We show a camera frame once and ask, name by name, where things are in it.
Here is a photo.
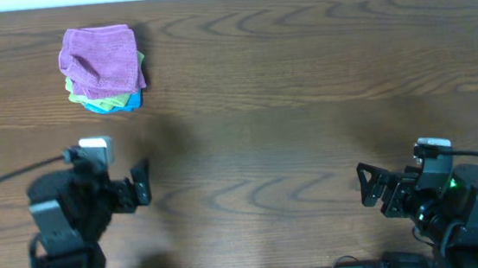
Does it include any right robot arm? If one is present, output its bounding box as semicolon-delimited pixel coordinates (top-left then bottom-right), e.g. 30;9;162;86
356;155;478;268

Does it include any purple microfiber cloth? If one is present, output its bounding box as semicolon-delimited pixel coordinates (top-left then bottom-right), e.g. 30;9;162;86
58;24;146;100

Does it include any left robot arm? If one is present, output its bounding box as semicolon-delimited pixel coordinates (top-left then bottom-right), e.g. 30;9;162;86
27;159;152;268

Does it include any folded blue cloth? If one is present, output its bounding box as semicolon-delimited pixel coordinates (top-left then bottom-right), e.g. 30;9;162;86
83;92;143;114

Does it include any folded green cloth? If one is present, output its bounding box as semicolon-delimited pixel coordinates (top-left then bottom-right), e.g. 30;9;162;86
65;52;146;114

